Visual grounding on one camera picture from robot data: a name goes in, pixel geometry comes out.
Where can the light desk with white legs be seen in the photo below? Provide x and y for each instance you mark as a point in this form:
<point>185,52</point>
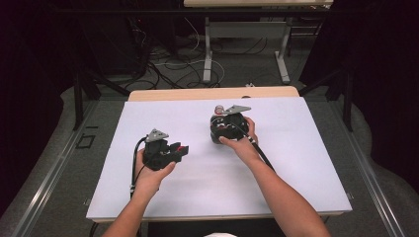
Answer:
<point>247,29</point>

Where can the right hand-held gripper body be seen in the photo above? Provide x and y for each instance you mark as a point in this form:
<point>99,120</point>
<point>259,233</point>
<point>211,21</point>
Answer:
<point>230,126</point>

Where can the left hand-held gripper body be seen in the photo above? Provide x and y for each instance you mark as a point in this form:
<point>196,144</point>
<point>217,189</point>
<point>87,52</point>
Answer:
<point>157,153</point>

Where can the aluminium floor rail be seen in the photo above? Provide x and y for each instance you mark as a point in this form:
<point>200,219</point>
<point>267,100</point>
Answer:
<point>49,177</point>
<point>372,187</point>

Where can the person's right hand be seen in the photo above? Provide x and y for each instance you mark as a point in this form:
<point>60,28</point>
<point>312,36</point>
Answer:
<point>245,148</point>

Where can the black metal stand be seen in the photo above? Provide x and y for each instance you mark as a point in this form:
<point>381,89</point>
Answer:
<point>342,92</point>
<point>82,95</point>

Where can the white table sheet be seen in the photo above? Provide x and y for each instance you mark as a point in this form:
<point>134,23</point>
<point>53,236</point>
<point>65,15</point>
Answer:
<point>210,184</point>

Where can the person's left hand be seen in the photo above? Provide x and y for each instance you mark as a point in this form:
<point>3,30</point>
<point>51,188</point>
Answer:
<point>150,179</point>

